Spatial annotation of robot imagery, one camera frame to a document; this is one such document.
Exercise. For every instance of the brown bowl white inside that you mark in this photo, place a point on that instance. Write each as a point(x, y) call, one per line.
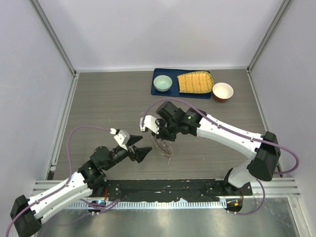
point(222, 91)

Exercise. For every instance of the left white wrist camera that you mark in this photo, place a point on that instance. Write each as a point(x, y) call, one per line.
point(122, 138)

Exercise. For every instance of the yellow woven bamboo basket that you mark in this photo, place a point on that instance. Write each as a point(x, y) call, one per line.
point(198, 82)

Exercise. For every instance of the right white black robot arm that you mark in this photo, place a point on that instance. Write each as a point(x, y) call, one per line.
point(261, 150)

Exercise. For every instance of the metal disc with keyrings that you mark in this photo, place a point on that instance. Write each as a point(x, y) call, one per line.
point(162, 147)

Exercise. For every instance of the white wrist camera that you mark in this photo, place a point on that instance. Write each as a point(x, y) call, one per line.
point(149, 123)
point(122, 138)

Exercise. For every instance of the dark blue tray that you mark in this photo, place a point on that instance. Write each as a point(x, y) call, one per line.
point(174, 90)

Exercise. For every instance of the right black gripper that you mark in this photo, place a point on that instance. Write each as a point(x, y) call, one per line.
point(160, 123)

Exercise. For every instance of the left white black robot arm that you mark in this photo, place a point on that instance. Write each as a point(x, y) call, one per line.
point(29, 213)

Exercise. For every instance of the slotted white cable duct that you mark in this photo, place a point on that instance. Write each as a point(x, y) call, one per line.
point(180, 204)

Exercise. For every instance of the pale green bowl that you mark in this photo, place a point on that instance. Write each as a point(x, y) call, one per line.
point(162, 83)

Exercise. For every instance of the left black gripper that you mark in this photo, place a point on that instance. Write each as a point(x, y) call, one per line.
point(139, 153)

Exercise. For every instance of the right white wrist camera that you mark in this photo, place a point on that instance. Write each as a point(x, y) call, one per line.
point(149, 123)

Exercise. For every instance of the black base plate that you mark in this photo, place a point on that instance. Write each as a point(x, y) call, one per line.
point(191, 190)

